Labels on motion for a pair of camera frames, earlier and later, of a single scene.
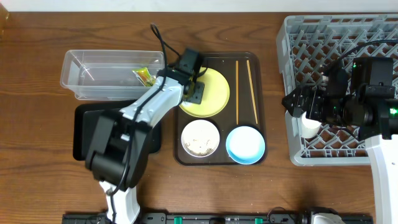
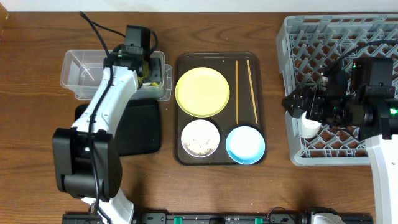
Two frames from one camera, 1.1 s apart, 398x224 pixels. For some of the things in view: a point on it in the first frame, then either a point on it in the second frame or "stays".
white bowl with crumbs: (200, 139) stays
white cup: (310, 128) stays
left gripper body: (195, 92) → (155, 74)
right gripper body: (323, 107) stays
